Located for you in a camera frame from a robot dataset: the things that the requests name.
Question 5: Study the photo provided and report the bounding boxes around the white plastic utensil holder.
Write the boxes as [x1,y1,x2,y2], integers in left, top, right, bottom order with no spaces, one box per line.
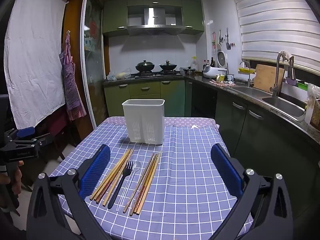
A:
[122,99,165,145]

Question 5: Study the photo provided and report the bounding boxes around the sliding glass door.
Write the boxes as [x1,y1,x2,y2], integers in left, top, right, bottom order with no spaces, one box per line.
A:
[80,0,110,129]

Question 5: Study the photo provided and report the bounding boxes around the pink counter cloth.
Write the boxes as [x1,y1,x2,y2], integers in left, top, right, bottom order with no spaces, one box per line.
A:
[209,79,235,87]

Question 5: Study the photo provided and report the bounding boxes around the white hanging sheet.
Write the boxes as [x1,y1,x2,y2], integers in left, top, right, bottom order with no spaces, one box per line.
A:
[4,0,69,130]

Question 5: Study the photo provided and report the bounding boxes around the clear bag of food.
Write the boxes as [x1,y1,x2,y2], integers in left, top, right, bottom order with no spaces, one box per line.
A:
[304,83,320,130]

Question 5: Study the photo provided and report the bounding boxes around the white rice cooker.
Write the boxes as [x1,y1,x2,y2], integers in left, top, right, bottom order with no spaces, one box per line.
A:
[202,64,227,78]

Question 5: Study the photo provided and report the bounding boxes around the pink checked apron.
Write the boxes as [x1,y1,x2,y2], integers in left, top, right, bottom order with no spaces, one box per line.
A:
[59,31,87,121]

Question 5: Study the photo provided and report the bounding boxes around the dark stone countertop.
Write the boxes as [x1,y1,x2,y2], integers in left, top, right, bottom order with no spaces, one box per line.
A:
[104,72,320,143]

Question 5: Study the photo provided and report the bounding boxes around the black plastic fork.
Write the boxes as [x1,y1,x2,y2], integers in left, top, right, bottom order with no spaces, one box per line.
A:
[107,160,134,209]

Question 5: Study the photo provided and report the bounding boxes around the plastic bag with food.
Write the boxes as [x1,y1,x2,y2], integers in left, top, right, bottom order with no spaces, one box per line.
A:
[107,69,132,80]

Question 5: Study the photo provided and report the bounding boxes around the green lower cabinets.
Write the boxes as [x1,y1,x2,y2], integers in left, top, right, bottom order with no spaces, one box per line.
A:
[104,79,187,118]

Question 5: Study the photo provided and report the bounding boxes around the clear plastic spoon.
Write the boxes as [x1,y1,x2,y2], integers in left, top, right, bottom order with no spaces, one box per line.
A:
[116,159,142,212]

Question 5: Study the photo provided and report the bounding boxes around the tall steel faucet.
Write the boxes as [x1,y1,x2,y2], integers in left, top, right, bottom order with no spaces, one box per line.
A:
[269,52,295,98]

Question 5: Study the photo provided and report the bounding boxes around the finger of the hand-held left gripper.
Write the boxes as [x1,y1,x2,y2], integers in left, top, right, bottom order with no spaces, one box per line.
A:
[4,127,35,143]
[15,133,53,148]

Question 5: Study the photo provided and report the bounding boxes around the small steel faucet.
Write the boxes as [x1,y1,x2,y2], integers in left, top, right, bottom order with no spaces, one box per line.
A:
[239,60,251,87]

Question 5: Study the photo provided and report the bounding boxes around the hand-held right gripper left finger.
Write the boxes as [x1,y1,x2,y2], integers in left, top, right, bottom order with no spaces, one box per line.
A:
[26,144,111,240]

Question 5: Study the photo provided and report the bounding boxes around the steel double sink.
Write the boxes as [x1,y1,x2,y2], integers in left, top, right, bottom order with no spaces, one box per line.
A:
[230,85,307,123]

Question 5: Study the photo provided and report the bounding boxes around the purple patterned cloth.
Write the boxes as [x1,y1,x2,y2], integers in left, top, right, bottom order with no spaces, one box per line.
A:
[104,116,217,131]

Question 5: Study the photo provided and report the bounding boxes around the steel range hood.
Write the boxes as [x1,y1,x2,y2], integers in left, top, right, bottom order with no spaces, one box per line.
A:
[127,7,185,36]

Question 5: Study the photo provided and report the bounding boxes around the white round-faced appliance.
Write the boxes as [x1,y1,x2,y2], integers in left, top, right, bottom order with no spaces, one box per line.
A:
[216,51,228,69]

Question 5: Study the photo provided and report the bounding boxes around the person's left hand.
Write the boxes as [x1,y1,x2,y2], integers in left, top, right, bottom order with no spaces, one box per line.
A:
[0,160,24,195]

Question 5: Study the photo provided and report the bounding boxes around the blue checked tablecloth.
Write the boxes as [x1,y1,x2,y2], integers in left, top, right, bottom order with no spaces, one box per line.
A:
[49,123,253,240]

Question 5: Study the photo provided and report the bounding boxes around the beige cloth on faucet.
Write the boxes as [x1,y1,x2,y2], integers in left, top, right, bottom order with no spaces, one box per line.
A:
[279,50,293,62]

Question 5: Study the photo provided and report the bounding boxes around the green upper cabinets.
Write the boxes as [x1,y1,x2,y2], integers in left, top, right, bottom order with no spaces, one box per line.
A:
[102,0,205,37]

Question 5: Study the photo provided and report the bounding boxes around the white window blind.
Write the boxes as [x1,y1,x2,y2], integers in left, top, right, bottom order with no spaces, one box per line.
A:
[230,0,320,67]

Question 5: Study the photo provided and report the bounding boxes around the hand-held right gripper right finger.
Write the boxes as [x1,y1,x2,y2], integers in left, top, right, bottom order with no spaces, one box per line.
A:
[210,143,294,240]

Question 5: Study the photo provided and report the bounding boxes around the black gas stove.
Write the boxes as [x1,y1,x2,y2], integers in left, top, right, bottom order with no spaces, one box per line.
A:
[135,70,183,79]

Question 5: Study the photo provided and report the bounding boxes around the dark wooden chair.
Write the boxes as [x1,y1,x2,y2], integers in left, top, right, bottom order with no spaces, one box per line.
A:
[42,110,78,160]

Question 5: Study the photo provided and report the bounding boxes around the black wok with lid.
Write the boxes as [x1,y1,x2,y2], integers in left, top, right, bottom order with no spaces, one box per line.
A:
[135,60,155,72]
[159,60,178,71]

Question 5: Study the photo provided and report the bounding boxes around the wooden cutting board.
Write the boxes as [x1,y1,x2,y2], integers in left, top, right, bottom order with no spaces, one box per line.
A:
[253,64,285,94]

